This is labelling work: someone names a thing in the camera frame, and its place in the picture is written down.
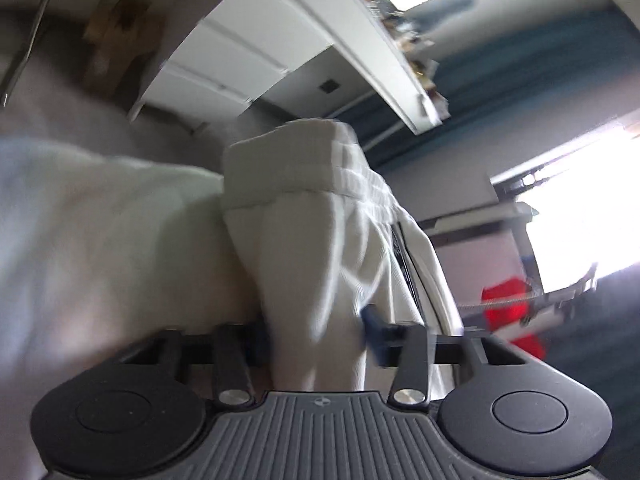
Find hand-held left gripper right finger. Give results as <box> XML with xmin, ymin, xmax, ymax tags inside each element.
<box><xmin>362</xmin><ymin>304</ymin><xmax>527</xmax><ymax>409</ymax></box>

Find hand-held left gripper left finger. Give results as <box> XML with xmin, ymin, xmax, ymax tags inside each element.
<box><xmin>116</xmin><ymin>321</ymin><xmax>274</xmax><ymax>409</ymax></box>

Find white pants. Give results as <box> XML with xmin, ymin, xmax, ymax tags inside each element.
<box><xmin>220</xmin><ymin>117</ymin><xmax>467</xmax><ymax>397</ymax></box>

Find red bag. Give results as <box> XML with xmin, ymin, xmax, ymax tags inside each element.
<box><xmin>481</xmin><ymin>277</ymin><xmax>549</xmax><ymax>361</ymax></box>

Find white metal rack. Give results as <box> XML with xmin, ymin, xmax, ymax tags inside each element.
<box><xmin>419</xmin><ymin>199</ymin><xmax>601</xmax><ymax>333</ymax></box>

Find pale cloth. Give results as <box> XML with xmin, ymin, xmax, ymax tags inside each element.
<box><xmin>0</xmin><ymin>136</ymin><xmax>266</xmax><ymax>480</ymax></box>

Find blue curtain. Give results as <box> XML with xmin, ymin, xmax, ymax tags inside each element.
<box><xmin>350</xmin><ymin>7</ymin><xmax>640</xmax><ymax>171</ymax></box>

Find white cluttered shelf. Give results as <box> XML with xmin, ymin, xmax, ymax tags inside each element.
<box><xmin>280</xmin><ymin>0</ymin><xmax>452</xmax><ymax>136</ymax></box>

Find white drawer cabinet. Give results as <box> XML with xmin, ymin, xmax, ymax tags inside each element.
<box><xmin>128</xmin><ymin>0</ymin><xmax>342</xmax><ymax>128</ymax></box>

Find brown cardboard box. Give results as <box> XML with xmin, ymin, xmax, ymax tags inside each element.
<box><xmin>81</xmin><ymin>0</ymin><xmax>167</xmax><ymax>97</ymax></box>

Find grey cable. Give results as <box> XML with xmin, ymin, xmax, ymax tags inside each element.
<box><xmin>0</xmin><ymin>0</ymin><xmax>68</xmax><ymax>107</ymax></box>

